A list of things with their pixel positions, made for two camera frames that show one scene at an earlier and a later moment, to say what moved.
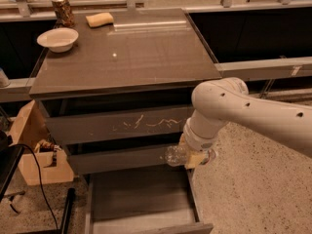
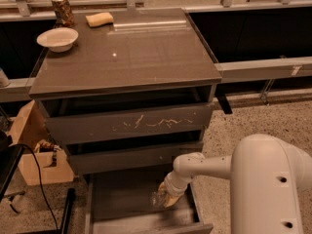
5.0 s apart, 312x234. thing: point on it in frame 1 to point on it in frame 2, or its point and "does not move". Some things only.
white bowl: [58, 40] does not move
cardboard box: [29, 126] does not move
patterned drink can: [64, 18] does not move
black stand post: [69, 203] does not move
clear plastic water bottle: [175, 155] to [157, 199]
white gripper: [201, 143] to [170, 183]
